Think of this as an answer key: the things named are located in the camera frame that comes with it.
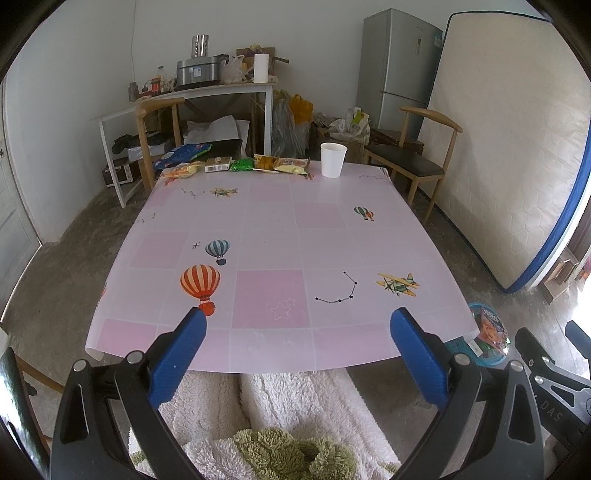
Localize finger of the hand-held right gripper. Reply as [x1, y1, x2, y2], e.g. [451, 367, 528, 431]
[513, 326, 591, 403]
[566, 320, 591, 354]

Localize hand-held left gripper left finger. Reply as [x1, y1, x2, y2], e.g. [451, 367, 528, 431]
[51, 307, 208, 480]

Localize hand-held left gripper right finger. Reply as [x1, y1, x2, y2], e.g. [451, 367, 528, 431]
[390, 308, 546, 480]

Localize blue plastic basket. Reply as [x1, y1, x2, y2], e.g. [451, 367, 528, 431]
[455, 302, 512, 367]

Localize wooden crate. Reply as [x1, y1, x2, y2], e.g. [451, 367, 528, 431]
[542, 258, 578, 303]

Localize white fluffy rug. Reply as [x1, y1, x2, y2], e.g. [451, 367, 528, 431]
[129, 367, 402, 480]

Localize green fluffy cloth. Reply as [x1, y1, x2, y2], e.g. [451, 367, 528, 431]
[233, 427, 358, 480]

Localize pink printed tablecloth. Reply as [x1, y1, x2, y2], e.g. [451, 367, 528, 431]
[83, 159, 481, 374]

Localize wooden chair with black seat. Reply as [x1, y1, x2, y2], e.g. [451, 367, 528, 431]
[0, 323, 65, 480]
[364, 107, 463, 222]

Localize yellow chips packet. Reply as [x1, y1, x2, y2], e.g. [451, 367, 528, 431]
[161, 161, 204, 180]

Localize small toaster oven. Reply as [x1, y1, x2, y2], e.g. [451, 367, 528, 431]
[102, 159, 139, 188]

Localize blue snack bag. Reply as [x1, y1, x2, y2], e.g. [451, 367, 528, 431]
[154, 143, 213, 169]

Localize white mattress with blue edge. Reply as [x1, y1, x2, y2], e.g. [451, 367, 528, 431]
[422, 11, 591, 294]

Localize white paper cup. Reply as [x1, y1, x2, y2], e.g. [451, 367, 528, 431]
[320, 142, 348, 178]

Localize black clothes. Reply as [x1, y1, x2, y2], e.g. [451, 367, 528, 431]
[112, 133, 162, 155]

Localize yellow orange snack packet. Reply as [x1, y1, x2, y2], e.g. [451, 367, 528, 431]
[272, 157, 309, 177]

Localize brown cardboard box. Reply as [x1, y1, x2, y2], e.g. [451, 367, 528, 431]
[316, 122, 365, 162]

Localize white sack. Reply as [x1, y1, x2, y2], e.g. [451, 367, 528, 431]
[183, 115, 250, 146]

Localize white door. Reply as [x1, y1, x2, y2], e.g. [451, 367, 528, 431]
[0, 78, 42, 245]

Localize white green plastic bag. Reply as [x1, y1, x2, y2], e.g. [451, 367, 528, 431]
[339, 107, 371, 139]

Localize clear plastic bag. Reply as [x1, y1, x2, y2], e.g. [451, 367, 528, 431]
[271, 90, 310, 158]

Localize light wooden chair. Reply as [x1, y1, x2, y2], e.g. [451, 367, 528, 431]
[136, 98, 186, 192]

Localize white side table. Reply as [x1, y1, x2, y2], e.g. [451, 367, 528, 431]
[90, 80, 278, 208]

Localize yellow plastic bag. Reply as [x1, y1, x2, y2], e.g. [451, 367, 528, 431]
[288, 93, 314, 124]

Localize silver electric cooker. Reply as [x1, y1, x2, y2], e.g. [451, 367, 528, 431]
[176, 54, 222, 90]

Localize silver refrigerator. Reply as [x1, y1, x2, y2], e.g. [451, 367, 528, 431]
[355, 8, 443, 130]

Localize open cardboard box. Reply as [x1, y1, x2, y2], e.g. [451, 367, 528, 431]
[236, 46, 289, 77]

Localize wall cable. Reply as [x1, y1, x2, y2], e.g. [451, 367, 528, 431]
[130, 0, 137, 84]

